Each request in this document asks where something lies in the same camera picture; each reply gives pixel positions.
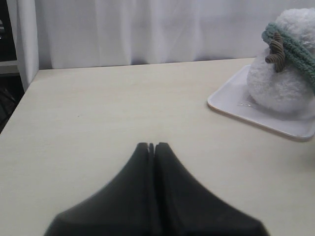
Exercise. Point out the white rectangular plastic tray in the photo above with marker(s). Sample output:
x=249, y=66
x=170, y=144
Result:
x=233, y=100

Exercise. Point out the white curtain backdrop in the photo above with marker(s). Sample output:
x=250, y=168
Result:
x=58, y=34

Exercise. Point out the white plush snowman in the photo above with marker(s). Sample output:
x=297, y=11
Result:
x=282, y=77

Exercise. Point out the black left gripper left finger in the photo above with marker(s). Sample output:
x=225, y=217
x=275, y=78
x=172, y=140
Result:
x=121, y=208

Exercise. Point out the green knitted scarf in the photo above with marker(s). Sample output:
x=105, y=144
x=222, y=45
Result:
x=284, y=48

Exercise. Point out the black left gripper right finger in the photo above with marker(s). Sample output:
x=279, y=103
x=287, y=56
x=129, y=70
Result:
x=187, y=208

